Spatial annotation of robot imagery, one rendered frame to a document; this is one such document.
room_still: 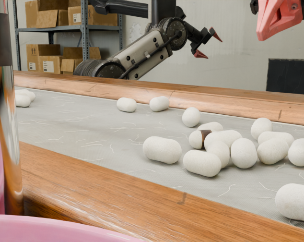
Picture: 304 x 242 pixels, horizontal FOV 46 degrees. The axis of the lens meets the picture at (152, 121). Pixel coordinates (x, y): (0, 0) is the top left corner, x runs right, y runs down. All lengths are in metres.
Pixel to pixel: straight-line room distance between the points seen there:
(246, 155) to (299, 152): 0.04
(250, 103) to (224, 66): 2.18
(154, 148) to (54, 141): 0.12
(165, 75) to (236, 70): 0.66
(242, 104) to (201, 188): 0.28
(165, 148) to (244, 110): 0.24
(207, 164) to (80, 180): 0.10
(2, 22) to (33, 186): 0.08
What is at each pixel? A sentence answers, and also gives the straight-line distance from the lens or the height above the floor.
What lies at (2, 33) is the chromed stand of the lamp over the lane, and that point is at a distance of 0.17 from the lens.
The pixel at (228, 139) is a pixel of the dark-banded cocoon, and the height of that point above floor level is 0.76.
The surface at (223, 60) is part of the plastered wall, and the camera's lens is 2.70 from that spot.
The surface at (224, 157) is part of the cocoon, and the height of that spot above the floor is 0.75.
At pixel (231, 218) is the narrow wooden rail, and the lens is 0.16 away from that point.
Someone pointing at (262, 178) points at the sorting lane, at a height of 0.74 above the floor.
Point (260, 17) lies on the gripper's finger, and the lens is 0.46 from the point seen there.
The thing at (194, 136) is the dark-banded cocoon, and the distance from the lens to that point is 0.34.
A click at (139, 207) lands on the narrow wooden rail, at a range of 0.17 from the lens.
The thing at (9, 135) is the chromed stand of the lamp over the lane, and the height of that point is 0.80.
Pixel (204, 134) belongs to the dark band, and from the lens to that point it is 0.34.
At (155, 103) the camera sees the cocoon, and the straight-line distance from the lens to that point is 0.53.
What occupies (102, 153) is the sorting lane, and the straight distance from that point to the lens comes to 0.34.
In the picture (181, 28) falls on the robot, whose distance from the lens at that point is 1.21.
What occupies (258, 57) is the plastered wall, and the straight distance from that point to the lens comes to 2.57.
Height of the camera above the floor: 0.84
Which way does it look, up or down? 12 degrees down
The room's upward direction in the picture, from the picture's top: straight up
